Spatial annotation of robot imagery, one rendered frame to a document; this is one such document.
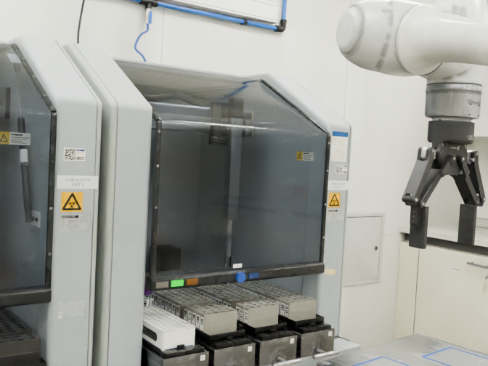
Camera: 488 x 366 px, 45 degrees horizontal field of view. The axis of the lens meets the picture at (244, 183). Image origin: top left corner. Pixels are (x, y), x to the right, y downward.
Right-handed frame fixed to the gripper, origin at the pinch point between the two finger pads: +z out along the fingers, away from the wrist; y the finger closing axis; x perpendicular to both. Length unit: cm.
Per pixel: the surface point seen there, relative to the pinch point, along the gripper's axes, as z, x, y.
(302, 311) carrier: 35, 73, 36
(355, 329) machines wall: 92, 186, 183
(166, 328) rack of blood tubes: 34, 72, -13
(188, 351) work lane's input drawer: 39, 67, -9
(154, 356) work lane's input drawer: 40, 71, -17
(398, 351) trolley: 38, 40, 40
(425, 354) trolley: 38, 34, 45
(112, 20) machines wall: -67, 186, 18
